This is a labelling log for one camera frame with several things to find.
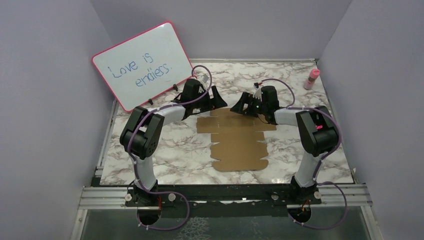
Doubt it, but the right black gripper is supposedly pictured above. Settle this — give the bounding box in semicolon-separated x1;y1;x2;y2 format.
229;92;267;118

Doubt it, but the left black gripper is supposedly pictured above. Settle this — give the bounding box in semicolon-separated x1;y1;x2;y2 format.
191;85;227;113

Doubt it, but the brown cardboard box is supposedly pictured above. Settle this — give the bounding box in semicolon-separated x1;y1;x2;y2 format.
196;108;277;172

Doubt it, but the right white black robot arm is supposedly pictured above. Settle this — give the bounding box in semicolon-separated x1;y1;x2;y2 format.
230;86;341;204

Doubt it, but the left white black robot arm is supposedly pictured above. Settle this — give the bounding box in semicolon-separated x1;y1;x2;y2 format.
119;78;228;206

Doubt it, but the pink glitter bottle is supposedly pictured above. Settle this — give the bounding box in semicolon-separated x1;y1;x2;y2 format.
303;69;321;90

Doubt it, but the pink framed whiteboard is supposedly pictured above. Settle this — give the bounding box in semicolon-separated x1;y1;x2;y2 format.
91;21;193;112

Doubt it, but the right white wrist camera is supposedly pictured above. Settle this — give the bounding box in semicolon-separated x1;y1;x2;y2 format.
253;88;262;101

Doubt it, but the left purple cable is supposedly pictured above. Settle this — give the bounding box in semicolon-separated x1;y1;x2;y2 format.
126;64;214;232

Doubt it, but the purple cable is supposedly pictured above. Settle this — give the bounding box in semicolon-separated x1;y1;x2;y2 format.
253;78;349;231
126;64;214;232

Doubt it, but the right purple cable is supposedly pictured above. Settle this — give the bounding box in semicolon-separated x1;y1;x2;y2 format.
253;78;349;231

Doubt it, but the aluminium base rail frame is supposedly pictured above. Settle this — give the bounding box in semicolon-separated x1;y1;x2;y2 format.
72;62;373;240

